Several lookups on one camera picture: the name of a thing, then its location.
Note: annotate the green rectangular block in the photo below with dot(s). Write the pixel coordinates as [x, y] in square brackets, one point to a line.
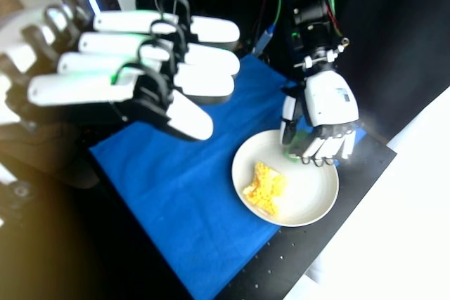
[297, 138]

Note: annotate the yellow star-shaped toy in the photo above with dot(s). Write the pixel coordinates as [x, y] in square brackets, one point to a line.
[263, 187]

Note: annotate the white round plate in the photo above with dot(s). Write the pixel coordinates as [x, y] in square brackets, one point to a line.
[309, 194]

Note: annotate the white adapter blue connector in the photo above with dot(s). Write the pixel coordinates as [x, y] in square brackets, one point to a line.
[263, 40]

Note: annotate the black perforated board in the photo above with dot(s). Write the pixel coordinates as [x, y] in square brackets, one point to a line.
[316, 254]

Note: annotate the blue fabric cloth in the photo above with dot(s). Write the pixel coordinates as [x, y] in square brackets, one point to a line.
[175, 191]

